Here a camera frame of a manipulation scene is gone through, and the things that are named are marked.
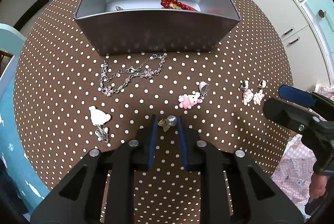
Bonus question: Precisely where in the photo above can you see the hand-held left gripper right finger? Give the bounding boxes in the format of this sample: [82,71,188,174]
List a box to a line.
[177,116,304,224]

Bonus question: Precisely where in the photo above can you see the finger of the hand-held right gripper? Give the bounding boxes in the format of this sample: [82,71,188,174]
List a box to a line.
[278,85,334,116]
[262,98,323,136]

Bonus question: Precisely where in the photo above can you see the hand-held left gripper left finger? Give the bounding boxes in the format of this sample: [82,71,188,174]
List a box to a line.
[30,114,158,224]

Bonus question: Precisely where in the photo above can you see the pearl butterfly earring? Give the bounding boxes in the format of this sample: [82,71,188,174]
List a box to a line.
[157,115,178,132]

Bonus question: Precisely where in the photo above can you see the grey metal tin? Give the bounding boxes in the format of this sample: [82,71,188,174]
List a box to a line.
[74,0,241,57]

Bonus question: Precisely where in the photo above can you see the red bead bracelet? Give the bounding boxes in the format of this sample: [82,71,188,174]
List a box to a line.
[160,0,199,12]

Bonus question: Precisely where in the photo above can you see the person's right hand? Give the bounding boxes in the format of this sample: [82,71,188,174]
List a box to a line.
[309,173,327,200]

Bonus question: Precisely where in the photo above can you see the pink kitty earring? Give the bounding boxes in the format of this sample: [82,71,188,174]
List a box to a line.
[253,79,267,106]
[240,80,253,106]

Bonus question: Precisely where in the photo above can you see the pink patterned cloth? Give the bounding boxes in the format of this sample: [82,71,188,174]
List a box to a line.
[270,84,334,214]

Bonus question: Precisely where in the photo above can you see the pink rabbit earring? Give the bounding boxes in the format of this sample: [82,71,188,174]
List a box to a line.
[178,81,210,110]

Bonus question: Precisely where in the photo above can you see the white bear earring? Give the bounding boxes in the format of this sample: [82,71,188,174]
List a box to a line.
[88,106,111,143]

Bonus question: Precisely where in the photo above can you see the teal box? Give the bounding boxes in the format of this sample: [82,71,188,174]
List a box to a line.
[300,0,334,55]

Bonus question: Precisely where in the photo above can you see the round polka dot table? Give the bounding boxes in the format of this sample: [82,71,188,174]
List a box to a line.
[13,0,294,224]

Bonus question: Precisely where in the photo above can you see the blue quilt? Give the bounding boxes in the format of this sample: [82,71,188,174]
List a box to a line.
[0,62,50,201]

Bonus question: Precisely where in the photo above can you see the dark cloth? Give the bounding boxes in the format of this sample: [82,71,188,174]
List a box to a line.
[0,159,29,214]

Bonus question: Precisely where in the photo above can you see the silver flower chain bracelet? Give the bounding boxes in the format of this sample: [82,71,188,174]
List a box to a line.
[99,53,168,97]

